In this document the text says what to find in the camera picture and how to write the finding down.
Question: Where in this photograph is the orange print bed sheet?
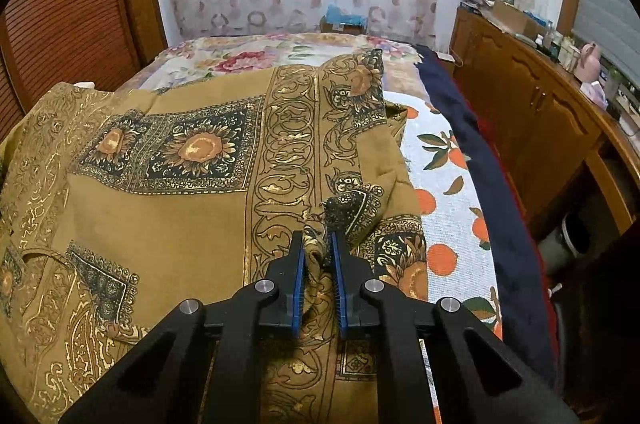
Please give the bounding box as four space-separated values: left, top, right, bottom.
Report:
382 92 502 336

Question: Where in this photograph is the blue item box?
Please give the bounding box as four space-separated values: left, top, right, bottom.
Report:
320 5 368 35

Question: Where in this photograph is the brown louvered wardrobe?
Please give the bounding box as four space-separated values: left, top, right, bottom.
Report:
1 0 167 134

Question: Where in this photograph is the wooden sideboard cabinet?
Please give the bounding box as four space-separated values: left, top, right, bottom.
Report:
450 8 639 233

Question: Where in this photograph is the cardboard box on cabinet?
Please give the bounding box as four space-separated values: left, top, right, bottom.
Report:
490 0 547 40

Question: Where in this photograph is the pink kettle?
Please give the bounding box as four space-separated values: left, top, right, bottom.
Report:
574 43 601 83

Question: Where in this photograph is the brown gold patterned garment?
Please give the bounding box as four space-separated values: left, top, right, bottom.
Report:
1 49 425 423

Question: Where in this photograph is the grey window blind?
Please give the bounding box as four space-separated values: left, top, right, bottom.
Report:
573 0 640 86

